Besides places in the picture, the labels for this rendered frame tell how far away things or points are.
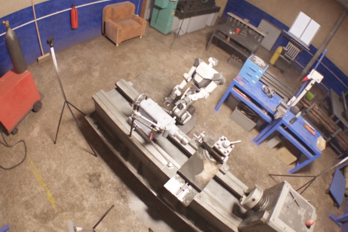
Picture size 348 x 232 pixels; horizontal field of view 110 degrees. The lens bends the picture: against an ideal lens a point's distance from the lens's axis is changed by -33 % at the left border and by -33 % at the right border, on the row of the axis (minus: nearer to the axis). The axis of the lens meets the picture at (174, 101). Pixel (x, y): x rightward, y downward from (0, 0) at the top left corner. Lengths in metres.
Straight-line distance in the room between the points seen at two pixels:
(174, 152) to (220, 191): 0.69
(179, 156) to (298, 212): 1.42
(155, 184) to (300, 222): 1.65
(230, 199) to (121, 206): 1.40
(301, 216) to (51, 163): 3.15
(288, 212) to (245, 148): 2.05
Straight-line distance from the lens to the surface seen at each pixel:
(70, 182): 2.76
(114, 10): 4.62
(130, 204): 2.59
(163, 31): 5.49
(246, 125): 3.72
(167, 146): 2.12
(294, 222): 1.86
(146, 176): 2.28
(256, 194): 1.76
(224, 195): 2.15
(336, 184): 5.14
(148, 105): 1.83
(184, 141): 1.72
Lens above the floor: 2.57
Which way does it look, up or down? 47 degrees down
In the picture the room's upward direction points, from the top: 20 degrees clockwise
